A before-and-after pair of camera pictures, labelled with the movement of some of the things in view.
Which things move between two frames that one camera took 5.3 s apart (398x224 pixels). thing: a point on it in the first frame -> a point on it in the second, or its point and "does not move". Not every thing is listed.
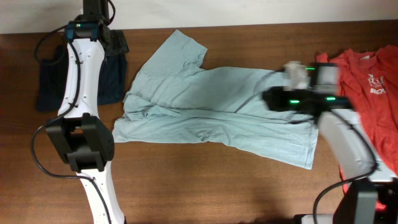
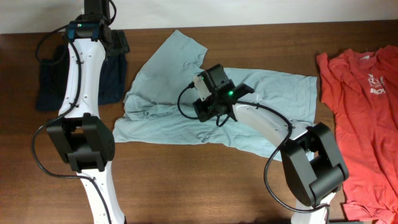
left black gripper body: (120, 46) does not move
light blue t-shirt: (174, 99) does not move
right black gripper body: (297, 100) -> (208, 107)
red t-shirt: (369, 78) does not move
